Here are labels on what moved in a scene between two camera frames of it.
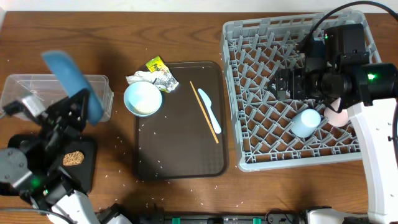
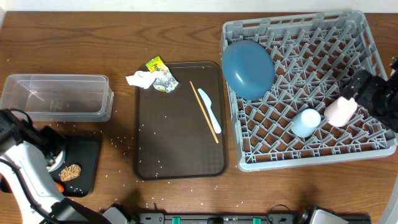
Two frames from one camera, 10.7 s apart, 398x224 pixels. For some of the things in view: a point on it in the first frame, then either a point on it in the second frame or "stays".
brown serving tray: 188,137 stays
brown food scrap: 73,158 → 69,172
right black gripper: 295,76 → 373,84
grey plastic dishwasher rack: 273,132 stays
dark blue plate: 74,80 → 249,69
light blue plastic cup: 305,122 stays
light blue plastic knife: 207,102 stays
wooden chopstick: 204,112 stays
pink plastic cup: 334,118 stays
